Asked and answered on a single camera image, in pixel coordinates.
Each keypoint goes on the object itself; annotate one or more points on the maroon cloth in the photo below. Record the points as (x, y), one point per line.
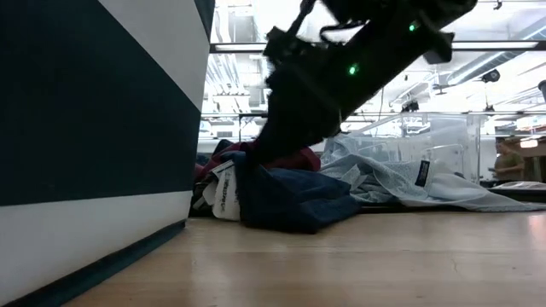
(298, 162)

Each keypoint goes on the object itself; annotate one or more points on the dark navy towel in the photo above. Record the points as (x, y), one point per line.
(294, 200)

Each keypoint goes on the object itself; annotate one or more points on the black cloth with white print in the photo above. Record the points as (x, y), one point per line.
(226, 196)

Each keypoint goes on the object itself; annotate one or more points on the light blue shirt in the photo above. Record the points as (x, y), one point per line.
(448, 192)

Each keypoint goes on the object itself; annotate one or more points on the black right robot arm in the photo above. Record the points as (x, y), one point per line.
(384, 51)

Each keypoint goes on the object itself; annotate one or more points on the small black ceiling fixture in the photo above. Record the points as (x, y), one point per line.
(410, 106)

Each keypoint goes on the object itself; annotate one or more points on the clear plastic bin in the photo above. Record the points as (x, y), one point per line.
(452, 132)

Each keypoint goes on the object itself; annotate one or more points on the round black ceiling fixture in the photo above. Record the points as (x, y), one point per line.
(491, 77)

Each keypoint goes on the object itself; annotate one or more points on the person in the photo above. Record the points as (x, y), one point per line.
(507, 162)

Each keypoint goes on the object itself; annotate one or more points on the white fabric bundle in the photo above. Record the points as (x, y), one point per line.
(524, 186)

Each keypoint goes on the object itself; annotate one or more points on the black overhead light beam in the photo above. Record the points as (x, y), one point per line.
(541, 45)

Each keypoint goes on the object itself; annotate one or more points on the black aluminium table frame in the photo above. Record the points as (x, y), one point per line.
(512, 194)

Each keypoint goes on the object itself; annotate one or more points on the glowing wall lamp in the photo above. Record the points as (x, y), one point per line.
(529, 143)

